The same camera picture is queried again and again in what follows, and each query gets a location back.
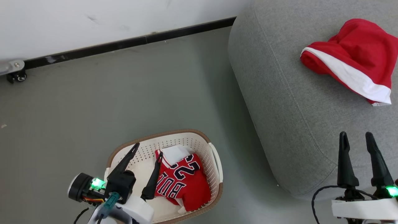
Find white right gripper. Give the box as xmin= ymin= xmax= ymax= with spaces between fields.
xmin=331 ymin=131 xmax=398 ymax=224

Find white perforated laundry basket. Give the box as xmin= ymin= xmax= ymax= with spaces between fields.
xmin=104 ymin=129 xmax=224 ymax=224

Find red basketball jersey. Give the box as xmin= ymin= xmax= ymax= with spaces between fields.
xmin=155 ymin=145 xmax=212 ymax=212

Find red shorts with white band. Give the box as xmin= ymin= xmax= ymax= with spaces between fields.
xmin=300 ymin=18 xmax=398 ymax=107

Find grey fabric sofa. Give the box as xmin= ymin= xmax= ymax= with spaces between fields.
xmin=228 ymin=0 xmax=398 ymax=201

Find grey metal partition frame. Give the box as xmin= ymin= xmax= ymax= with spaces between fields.
xmin=0 ymin=60 xmax=25 ymax=76

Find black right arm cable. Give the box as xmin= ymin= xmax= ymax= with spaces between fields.
xmin=312 ymin=185 xmax=378 ymax=224

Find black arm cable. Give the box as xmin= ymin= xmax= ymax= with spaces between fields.
xmin=312 ymin=185 xmax=378 ymax=224
xmin=74 ymin=208 xmax=90 ymax=224

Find black baseboard strip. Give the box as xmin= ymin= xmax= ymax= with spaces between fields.
xmin=24 ymin=16 xmax=237 ymax=70

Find black caster wheel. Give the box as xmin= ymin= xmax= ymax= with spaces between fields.
xmin=7 ymin=70 xmax=27 ymax=84

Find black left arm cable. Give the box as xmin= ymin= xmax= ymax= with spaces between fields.
xmin=74 ymin=208 xmax=90 ymax=224

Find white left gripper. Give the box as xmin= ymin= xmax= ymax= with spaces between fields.
xmin=68 ymin=142 xmax=164 ymax=224

